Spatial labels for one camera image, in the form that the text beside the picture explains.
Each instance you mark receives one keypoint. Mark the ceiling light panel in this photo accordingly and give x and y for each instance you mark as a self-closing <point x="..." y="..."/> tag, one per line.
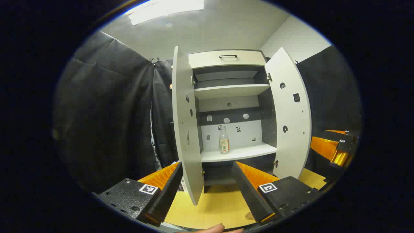
<point x="161" y="9"/>

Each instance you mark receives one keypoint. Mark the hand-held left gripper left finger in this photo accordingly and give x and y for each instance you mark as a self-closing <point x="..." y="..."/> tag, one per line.
<point x="168" y="194"/>

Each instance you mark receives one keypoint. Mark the black backdrop cloth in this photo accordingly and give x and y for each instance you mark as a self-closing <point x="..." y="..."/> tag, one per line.
<point x="106" y="113"/>

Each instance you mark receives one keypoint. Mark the white book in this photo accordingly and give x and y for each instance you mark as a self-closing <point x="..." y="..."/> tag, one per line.
<point x="183" y="185"/>

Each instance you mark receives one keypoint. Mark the grey cabinet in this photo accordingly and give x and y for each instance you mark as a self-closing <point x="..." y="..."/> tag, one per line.
<point x="233" y="92"/>

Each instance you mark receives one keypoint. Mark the grey cabinet door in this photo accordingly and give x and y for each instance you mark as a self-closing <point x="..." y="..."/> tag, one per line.
<point x="291" y="129"/>
<point x="184" y="129"/>

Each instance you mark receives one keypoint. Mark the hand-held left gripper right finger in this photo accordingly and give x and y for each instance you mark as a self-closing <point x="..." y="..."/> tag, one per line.
<point x="250" y="194"/>

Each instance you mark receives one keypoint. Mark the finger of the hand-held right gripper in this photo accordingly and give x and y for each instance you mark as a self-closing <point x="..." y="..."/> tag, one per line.
<point x="323" y="147"/>

